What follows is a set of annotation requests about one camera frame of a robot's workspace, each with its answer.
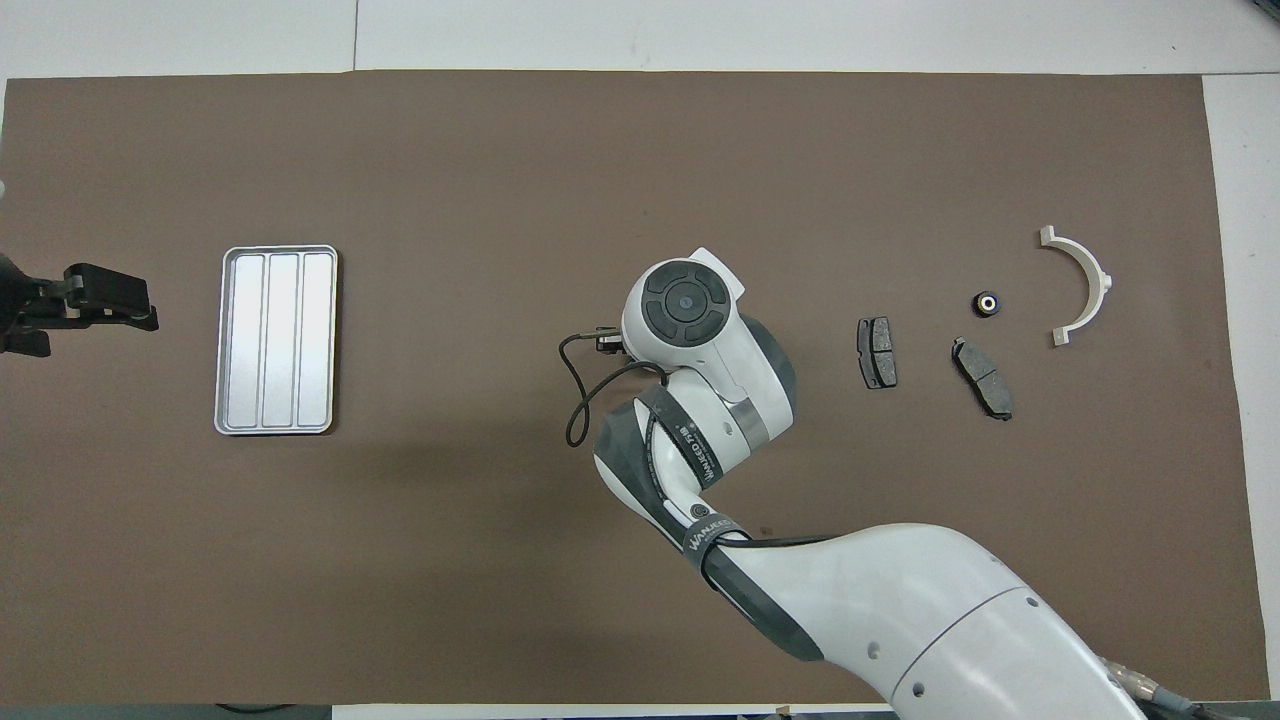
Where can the silver metal tray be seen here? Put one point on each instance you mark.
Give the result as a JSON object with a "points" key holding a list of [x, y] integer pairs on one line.
{"points": [[275, 340]]}

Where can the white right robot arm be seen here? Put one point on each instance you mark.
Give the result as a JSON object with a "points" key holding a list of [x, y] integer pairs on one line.
{"points": [[900, 600]]}

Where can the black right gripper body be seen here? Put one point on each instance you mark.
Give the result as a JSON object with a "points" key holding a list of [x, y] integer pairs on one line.
{"points": [[610, 342]]}

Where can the brown table mat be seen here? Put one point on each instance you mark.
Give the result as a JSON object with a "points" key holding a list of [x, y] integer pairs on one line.
{"points": [[500, 200]]}

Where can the rectangular dark brake pad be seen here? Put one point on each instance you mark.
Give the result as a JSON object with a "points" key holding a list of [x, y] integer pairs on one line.
{"points": [[877, 352]]}

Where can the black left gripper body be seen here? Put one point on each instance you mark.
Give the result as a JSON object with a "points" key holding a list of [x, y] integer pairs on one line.
{"points": [[25, 300]]}

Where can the curved dark brake pad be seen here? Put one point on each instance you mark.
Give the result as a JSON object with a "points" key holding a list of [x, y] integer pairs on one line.
{"points": [[983, 377]]}

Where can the white curved plastic bracket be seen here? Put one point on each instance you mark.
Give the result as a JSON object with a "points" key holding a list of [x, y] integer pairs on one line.
{"points": [[1095, 270]]}

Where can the black bearing gear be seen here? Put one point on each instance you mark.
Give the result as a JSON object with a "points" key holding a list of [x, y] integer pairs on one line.
{"points": [[988, 303]]}

